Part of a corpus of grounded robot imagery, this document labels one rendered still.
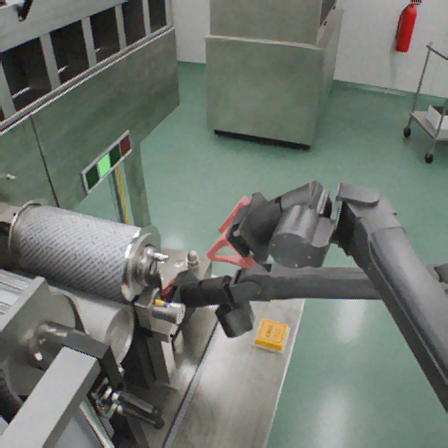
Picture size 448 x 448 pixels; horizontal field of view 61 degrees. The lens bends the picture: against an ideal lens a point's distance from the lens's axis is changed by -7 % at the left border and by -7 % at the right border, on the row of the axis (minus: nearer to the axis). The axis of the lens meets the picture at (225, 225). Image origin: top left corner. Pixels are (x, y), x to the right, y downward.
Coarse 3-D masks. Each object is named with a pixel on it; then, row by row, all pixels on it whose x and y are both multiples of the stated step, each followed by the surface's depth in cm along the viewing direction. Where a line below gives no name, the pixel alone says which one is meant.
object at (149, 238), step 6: (30, 210) 77; (24, 216) 76; (24, 222) 75; (18, 234) 75; (150, 234) 74; (18, 240) 75; (144, 240) 71; (150, 240) 74; (156, 240) 77; (18, 246) 75; (138, 246) 70; (138, 252) 70; (132, 258) 69; (132, 264) 69; (132, 270) 69; (132, 276) 70; (132, 282) 70; (132, 288) 71; (138, 288) 73
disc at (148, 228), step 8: (152, 224) 74; (136, 232) 69; (144, 232) 72; (152, 232) 75; (136, 240) 69; (160, 240) 79; (128, 248) 68; (160, 248) 80; (128, 256) 68; (128, 264) 68; (128, 272) 69; (128, 280) 69; (128, 288) 70; (128, 296) 70; (136, 296) 74
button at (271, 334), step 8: (264, 320) 104; (272, 320) 104; (264, 328) 102; (272, 328) 102; (280, 328) 102; (256, 336) 100; (264, 336) 100; (272, 336) 100; (280, 336) 100; (264, 344) 100; (272, 344) 99; (280, 344) 98
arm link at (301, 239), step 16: (352, 192) 51; (368, 192) 51; (288, 208) 52; (304, 208) 50; (336, 208) 51; (288, 224) 48; (304, 224) 48; (320, 224) 50; (272, 240) 49; (288, 240) 48; (304, 240) 47; (320, 240) 47; (336, 240) 55; (272, 256) 50; (288, 256) 49; (304, 256) 48; (320, 256) 48
